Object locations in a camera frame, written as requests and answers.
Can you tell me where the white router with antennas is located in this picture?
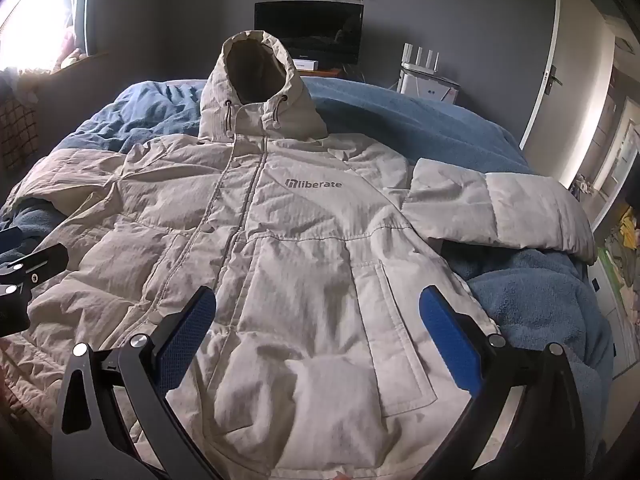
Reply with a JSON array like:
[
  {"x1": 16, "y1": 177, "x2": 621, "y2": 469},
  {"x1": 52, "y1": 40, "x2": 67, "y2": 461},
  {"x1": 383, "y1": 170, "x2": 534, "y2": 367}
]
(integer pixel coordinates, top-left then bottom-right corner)
[{"x1": 401, "y1": 44, "x2": 442, "y2": 69}]

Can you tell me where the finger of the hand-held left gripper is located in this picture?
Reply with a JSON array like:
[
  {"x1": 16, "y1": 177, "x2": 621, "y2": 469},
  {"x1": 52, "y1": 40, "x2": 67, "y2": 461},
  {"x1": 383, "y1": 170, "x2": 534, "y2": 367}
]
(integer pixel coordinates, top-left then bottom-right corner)
[{"x1": 0, "y1": 242, "x2": 70, "y2": 336}]

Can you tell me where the white door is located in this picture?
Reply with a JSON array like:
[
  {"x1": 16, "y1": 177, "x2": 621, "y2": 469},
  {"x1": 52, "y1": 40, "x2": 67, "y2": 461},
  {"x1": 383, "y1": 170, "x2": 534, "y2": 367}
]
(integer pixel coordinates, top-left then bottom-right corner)
[{"x1": 520, "y1": 0, "x2": 623, "y2": 191}]

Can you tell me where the orange wooden cabinet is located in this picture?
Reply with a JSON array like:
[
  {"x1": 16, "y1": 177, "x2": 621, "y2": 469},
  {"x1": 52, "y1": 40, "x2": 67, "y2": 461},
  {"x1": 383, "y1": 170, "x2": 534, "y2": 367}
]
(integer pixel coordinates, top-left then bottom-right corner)
[{"x1": 295, "y1": 67, "x2": 347, "y2": 79}]

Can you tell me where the blue fleece blanket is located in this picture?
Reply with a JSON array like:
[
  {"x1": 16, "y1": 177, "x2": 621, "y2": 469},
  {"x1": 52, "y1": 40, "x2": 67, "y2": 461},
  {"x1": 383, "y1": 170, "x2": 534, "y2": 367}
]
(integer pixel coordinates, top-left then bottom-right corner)
[{"x1": 0, "y1": 74, "x2": 618, "y2": 461}]

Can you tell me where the checked cloth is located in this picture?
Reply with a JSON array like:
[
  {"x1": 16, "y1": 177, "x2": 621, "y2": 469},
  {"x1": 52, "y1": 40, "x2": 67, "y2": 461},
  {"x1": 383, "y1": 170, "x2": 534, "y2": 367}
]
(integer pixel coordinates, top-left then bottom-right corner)
[{"x1": 0, "y1": 95, "x2": 39, "y2": 172}]

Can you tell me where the metal door handle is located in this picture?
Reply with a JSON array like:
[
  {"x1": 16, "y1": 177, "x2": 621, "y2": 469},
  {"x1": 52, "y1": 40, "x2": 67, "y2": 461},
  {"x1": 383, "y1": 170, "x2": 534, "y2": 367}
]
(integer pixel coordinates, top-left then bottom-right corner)
[{"x1": 542, "y1": 66, "x2": 564, "y2": 95}]

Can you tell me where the white appliance box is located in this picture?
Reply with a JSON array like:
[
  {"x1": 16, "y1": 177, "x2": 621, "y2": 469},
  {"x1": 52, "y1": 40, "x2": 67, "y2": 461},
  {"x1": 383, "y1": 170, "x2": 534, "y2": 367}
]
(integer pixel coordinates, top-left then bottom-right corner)
[{"x1": 398, "y1": 62, "x2": 461, "y2": 106}]

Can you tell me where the beige hooded puffer jacket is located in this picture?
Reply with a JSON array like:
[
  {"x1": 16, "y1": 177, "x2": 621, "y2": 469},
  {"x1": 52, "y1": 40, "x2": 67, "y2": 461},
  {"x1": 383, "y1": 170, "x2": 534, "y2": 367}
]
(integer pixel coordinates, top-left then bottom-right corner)
[{"x1": 0, "y1": 30, "x2": 598, "y2": 480}]

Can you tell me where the black monitor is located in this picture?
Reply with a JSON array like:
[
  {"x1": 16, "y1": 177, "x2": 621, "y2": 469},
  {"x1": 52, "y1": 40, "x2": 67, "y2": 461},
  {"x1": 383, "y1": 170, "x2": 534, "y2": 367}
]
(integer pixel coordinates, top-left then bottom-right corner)
[{"x1": 254, "y1": 1, "x2": 363, "y2": 67}]

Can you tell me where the grey curtain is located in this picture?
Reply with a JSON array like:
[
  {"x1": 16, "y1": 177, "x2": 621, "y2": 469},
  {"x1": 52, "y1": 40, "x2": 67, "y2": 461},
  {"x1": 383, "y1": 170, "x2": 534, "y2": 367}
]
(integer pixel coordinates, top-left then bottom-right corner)
[{"x1": 65, "y1": 0, "x2": 110, "y2": 57}]

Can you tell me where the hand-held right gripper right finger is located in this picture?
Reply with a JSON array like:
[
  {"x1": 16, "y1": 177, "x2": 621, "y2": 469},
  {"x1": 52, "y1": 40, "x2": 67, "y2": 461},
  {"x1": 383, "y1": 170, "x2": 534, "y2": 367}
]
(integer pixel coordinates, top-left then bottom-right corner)
[{"x1": 419, "y1": 284, "x2": 586, "y2": 480}]

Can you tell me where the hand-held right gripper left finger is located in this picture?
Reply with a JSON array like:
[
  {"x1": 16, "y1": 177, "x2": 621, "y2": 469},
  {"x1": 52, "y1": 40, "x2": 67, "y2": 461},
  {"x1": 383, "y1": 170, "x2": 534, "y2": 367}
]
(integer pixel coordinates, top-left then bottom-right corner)
[{"x1": 51, "y1": 285, "x2": 223, "y2": 480}]

